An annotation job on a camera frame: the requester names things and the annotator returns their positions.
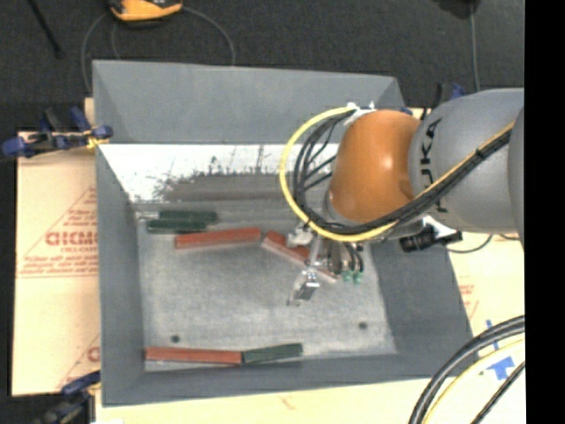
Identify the grey metal bin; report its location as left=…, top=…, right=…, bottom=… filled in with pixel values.
left=91, top=59, right=481, bottom=406

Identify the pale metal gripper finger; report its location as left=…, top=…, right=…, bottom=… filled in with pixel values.
left=294, top=269, right=321, bottom=303
left=287, top=269, right=307, bottom=307

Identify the dark green flat block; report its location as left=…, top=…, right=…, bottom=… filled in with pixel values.
left=158, top=209, right=220, bottom=226
left=240, top=342, right=305, bottom=366
left=146, top=218, right=209, bottom=235

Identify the brown cardboard board, red print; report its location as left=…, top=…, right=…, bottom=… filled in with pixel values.
left=10, top=96, right=526, bottom=424

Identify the red-brown flat block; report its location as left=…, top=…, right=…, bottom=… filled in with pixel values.
left=144, top=345, right=245, bottom=367
left=260, top=230, right=338, bottom=284
left=173, top=227, right=263, bottom=251

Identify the black cylinder on white bracket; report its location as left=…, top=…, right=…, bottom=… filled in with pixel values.
left=398, top=217, right=464, bottom=254

